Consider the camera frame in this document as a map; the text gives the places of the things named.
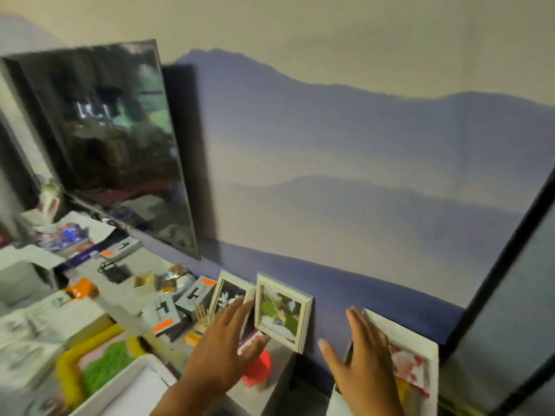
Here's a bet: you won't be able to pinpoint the green play sand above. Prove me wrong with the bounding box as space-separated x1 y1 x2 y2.
82 341 135 397

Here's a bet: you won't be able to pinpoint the white foam toy tray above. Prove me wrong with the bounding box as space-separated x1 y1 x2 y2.
0 341 66 386
0 305 60 343

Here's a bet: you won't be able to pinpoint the small open cream carton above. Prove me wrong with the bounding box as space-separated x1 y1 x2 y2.
132 272 157 295

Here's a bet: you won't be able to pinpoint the orange snack bag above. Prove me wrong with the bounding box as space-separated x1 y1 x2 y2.
65 277 99 299

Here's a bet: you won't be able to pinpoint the cream strip coloured marks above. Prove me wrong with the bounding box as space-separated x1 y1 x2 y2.
237 329 261 356

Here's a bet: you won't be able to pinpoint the red white picture card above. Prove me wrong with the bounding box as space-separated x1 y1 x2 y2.
36 181 61 224

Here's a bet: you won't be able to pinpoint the black handheld device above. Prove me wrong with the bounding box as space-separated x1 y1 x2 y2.
97 260 133 284

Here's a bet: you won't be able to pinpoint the grey box orange sticker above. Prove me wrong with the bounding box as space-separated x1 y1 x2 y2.
100 237 142 261
140 294 183 339
175 276 217 315

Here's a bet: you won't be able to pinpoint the red lid jar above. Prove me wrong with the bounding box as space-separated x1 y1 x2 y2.
240 348 273 388

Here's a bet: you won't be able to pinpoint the white plastic crate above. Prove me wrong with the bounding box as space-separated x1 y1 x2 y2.
69 352 179 416

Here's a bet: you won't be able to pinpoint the white cardboard box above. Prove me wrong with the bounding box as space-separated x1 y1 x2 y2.
325 308 439 416

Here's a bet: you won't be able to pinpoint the black-white photo frame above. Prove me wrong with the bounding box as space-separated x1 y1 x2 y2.
209 269 257 334

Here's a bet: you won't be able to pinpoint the wooden peg rack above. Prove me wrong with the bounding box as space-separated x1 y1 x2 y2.
190 305 213 336

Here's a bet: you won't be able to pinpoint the person's left hand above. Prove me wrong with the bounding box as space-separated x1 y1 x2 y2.
180 296 272 395

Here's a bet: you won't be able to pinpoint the black flat television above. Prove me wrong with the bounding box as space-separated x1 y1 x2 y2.
0 38 201 261

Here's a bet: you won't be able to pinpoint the landscape photo frame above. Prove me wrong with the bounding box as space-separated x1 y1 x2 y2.
254 272 314 355

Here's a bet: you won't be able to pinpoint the open white flap carton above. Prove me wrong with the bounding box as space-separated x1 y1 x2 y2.
0 211 117 269

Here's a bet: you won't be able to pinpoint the silver foil bag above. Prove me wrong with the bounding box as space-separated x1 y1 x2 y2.
173 273 197 295

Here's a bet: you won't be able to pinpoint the person's left forearm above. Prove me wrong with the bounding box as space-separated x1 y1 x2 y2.
149 376 226 416

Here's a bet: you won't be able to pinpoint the blue shiny packet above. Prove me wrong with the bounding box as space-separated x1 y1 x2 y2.
43 222 90 252

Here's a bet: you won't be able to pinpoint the brown snack bag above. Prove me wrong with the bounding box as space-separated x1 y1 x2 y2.
166 263 191 282

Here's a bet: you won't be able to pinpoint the person's right hand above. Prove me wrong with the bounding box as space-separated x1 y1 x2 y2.
319 305 406 416

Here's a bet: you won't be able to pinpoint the yellow play tray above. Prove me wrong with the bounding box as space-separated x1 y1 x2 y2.
55 322 148 412

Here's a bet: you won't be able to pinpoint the red wafer biscuit packet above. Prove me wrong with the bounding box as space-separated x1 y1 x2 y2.
388 344 431 399

